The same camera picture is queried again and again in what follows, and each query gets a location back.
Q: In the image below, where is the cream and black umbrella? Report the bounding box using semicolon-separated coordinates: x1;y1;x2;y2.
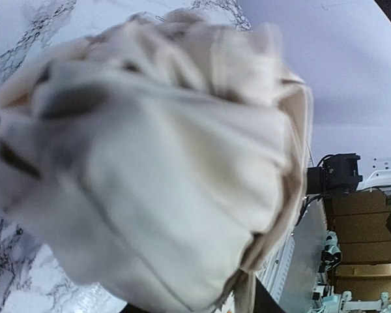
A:
0;10;313;312

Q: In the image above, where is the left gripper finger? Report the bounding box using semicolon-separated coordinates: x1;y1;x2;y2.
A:
253;278;285;313

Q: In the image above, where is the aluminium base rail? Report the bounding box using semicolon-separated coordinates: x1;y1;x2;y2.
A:
257;201;326;313

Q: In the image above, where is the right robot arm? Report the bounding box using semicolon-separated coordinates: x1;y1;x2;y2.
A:
296;153;391;224

